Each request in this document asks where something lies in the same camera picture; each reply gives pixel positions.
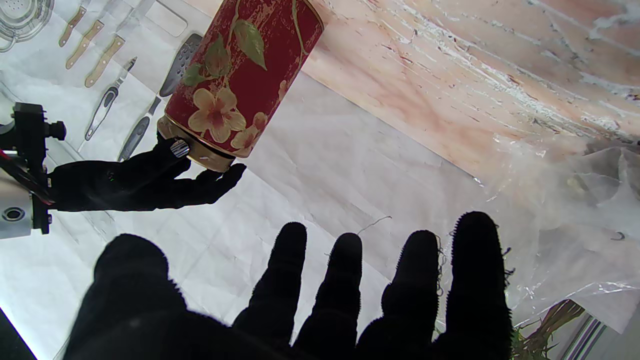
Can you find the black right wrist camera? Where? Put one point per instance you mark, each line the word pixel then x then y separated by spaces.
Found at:
pixel 32 135

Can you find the clear plastic tea bag pouch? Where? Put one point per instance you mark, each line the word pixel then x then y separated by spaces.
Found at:
pixel 575 225

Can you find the red floral tea tin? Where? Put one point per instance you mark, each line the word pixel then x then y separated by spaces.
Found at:
pixel 255 75

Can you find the gold round tin lid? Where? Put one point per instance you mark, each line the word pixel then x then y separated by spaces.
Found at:
pixel 210 152

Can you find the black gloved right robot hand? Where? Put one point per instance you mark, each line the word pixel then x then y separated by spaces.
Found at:
pixel 130 185

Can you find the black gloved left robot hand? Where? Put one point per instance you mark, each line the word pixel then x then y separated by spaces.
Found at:
pixel 150 325

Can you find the white printed backdrop cloth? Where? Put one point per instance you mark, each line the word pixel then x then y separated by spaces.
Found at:
pixel 325 165

